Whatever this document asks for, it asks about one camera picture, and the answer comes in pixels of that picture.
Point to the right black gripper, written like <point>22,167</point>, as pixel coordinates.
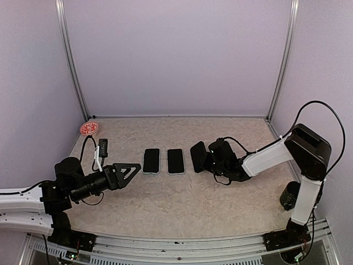
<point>205,163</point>

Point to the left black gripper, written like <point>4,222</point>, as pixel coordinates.
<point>115,179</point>

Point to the black phone case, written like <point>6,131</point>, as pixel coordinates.
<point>198,154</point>

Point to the light blue phone case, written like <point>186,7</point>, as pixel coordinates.
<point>143,165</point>

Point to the black phone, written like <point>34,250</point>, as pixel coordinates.
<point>151,160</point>
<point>176,160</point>

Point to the lilac phone case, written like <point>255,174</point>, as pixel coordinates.
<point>168,168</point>

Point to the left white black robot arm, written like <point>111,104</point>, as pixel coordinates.
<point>40,209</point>

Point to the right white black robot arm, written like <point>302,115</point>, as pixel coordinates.
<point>303,149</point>

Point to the red white patterned bowl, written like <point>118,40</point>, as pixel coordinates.
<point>89,128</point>

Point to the black cup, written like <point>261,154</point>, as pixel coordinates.
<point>289,196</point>

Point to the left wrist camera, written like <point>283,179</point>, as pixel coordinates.
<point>101,153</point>

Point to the front aluminium rail base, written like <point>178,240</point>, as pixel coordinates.
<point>113,249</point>

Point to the right aluminium frame post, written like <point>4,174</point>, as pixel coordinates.
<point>292,21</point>

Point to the aluminium frame post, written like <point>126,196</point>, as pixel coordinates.
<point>60,9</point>
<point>292,21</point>

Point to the left aluminium frame post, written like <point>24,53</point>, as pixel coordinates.
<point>60,9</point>

